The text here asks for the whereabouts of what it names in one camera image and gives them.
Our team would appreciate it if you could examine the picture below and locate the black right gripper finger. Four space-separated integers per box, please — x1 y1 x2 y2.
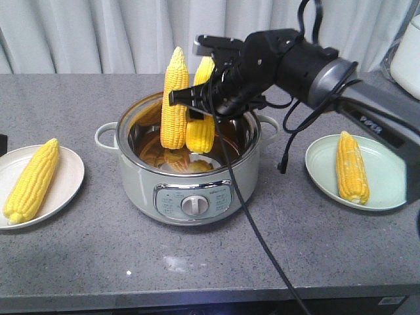
188 106 210 120
168 83 209 106

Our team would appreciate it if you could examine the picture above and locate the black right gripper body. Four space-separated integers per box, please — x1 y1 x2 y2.
203 28 303 117

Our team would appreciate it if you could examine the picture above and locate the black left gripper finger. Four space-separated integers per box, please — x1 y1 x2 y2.
0 134 8 156

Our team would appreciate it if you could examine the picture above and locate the yellow corn cob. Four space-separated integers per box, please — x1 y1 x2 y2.
3 138 60 224
159 46 190 150
186 56 215 154
335 131 370 205

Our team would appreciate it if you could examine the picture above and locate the white round plate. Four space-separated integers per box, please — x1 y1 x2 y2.
1 139 85 230

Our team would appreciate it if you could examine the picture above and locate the pale green round plate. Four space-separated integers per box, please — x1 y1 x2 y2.
304 131 406 211

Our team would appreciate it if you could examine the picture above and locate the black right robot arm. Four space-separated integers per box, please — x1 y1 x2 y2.
169 29 419 203

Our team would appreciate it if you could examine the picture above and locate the pale green electric pot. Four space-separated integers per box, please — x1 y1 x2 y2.
94 93 280 226

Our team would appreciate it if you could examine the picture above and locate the white curtain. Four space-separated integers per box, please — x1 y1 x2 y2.
1 1 412 74

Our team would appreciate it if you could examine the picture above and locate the white appliance at right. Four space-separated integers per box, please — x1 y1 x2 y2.
390 15 420 100

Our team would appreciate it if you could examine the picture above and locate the black camera cable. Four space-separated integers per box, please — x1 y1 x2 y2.
208 58 312 315

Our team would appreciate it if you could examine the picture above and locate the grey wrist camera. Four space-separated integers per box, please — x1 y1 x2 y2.
192 35 243 56

